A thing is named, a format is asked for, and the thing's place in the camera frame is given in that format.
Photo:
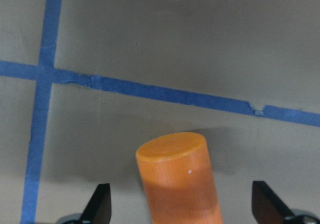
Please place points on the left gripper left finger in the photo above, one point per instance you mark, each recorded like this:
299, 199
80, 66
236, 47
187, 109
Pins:
98, 209

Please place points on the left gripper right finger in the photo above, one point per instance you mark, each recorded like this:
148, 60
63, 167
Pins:
267, 207

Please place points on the plain orange cylinder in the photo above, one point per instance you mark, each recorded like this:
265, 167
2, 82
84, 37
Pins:
177, 177

